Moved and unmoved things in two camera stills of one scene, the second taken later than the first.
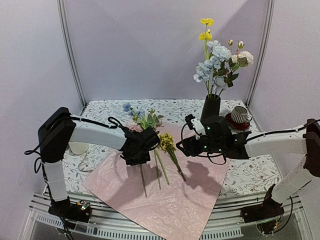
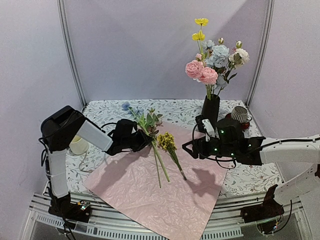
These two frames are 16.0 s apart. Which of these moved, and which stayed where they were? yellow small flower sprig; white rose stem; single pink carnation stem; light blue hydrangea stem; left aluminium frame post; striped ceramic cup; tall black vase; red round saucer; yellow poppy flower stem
Moved: yellow poppy flower stem; white rose stem; single pink carnation stem
Stayed: yellow small flower sprig; light blue hydrangea stem; tall black vase; red round saucer; left aluminium frame post; striped ceramic cup
